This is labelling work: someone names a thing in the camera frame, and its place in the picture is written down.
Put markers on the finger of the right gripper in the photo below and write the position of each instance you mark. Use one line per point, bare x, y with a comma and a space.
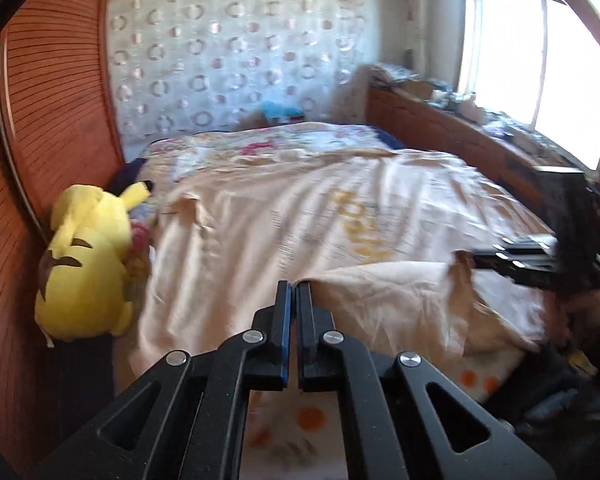
531, 245
503, 259

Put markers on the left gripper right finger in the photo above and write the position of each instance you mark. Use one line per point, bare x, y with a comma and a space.
401, 418

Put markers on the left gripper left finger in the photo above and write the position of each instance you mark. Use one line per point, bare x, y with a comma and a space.
185, 417

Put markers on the beige garment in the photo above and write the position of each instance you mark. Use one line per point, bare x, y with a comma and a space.
379, 235

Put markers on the person's right forearm sleeve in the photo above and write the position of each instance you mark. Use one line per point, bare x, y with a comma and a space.
552, 399

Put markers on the person's right hand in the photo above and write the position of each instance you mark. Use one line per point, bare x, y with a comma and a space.
571, 317

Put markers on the wooden sideboard cabinet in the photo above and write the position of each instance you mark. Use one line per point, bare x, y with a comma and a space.
421, 126

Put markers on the yellow Pikachu plush toy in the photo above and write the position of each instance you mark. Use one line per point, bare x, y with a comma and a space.
82, 275

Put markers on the cardboard box on cabinet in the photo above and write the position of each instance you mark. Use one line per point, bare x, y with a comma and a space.
418, 89

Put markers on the floral bed blanket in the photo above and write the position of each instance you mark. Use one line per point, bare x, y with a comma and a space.
166, 161

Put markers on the blue toy at headboard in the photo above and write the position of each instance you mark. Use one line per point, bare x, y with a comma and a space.
276, 114

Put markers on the wooden wardrobe louvre door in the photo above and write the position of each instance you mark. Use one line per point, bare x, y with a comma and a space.
56, 130

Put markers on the white circle pattern curtain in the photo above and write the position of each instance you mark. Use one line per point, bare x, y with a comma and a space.
208, 65

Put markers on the window with frame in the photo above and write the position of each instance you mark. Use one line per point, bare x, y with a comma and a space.
535, 63

